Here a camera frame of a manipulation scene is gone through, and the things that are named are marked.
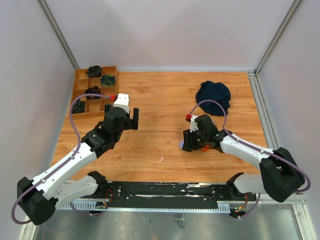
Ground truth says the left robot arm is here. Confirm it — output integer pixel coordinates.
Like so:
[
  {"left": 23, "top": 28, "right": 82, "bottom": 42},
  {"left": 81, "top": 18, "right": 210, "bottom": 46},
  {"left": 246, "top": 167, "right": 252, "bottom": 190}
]
[{"left": 11, "top": 105, "right": 139, "bottom": 226}]

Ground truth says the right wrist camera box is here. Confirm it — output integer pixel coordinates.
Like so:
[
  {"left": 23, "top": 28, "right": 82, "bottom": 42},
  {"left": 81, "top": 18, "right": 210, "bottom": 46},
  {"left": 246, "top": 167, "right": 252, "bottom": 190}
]
[{"left": 186, "top": 114, "right": 199, "bottom": 133}]

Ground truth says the dark green folded tie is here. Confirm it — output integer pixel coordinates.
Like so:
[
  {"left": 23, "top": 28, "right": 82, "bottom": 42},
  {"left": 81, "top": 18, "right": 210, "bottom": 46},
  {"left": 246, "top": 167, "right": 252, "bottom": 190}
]
[{"left": 71, "top": 99, "right": 86, "bottom": 114}]

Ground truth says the navy blue cloth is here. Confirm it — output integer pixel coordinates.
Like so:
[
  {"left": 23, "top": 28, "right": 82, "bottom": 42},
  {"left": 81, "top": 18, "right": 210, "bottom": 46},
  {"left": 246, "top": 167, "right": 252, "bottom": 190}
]
[{"left": 195, "top": 80, "right": 231, "bottom": 117}]

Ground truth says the wooden compartment tray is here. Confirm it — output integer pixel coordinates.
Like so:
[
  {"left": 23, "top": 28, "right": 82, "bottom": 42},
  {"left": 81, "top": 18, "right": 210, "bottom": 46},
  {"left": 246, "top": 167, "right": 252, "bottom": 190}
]
[{"left": 71, "top": 65, "right": 119, "bottom": 120}]

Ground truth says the black orange rolled tie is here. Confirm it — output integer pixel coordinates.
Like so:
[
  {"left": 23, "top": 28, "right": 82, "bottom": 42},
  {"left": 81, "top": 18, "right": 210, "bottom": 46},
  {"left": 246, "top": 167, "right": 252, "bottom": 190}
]
[{"left": 84, "top": 85, "right": 101, "bottom": 100}]

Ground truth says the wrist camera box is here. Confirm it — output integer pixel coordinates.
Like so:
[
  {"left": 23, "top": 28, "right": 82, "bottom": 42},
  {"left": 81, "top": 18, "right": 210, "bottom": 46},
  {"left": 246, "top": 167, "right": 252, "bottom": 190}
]
[
  {"left": 113, "top": 93, "right": 130, "bottom": 114},
  {"left": 186, "top": 114, "right": 199, "bottom": 133}
]

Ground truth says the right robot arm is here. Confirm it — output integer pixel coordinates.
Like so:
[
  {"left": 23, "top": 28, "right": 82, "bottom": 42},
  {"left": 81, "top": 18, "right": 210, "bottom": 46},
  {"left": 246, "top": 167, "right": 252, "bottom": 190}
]
[{"left": 181, "top": 114, "right": 306, "bottom": 203}]

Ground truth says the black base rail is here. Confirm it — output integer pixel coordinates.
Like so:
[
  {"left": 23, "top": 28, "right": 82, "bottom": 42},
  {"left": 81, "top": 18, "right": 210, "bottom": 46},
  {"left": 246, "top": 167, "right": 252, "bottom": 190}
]
[{"left": 81, "top": 181, "right": 257, "bottom": 212}]

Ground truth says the black rolled tie top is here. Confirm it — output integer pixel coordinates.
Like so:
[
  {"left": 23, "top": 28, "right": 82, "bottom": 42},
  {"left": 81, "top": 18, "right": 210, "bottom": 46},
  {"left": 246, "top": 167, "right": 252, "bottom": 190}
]
[{"left": 85, "top": 65, "right": 102, "bottom": 78}]

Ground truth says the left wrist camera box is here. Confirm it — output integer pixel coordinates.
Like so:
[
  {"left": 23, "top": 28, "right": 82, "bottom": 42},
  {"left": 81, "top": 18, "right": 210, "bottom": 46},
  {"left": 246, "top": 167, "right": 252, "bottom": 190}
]
[{"left": 113, "top": 93, "right": 130, "bottom": 114}]

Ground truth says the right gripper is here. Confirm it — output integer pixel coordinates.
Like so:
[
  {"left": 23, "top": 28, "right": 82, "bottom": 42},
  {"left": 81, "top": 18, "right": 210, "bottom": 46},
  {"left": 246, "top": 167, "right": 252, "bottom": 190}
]
[{"left": 182, "top": 126, "right": 208, "bottom": 152}]

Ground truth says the green yellow rolled tie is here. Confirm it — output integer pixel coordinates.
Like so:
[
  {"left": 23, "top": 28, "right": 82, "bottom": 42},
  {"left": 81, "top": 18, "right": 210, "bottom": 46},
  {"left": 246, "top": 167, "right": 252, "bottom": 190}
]
[{"left": 100, "top": 74, "right": 116, "bottom": 87}]

